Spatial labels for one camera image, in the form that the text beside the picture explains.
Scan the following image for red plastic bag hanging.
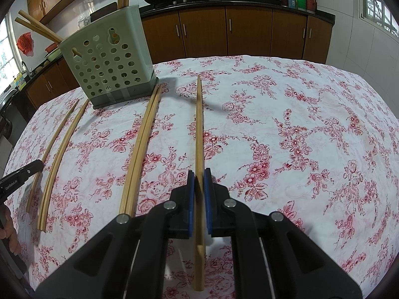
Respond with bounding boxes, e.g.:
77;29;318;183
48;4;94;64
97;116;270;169
17;32;34;57

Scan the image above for floral red white tablecloth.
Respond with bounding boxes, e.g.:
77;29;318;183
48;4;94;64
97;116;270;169
5;55;398;296

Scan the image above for barred window right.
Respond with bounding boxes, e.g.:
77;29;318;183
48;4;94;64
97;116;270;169
363;0;398;37

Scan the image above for green perforated utensil holder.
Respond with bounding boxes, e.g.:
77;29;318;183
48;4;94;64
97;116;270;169
59;5;158;109

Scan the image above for green basin with red lid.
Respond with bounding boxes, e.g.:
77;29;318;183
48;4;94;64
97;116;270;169
45;43;62;62

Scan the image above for yellow detergent bottle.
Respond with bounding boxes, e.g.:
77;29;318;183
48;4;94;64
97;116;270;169
14;73;26;90

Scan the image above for person left hand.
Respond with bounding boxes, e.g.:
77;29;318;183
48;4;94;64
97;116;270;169
1;216;22;255

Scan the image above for brown lower kitchen cabinets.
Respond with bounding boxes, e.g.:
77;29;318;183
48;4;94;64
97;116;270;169
26;0;335;107

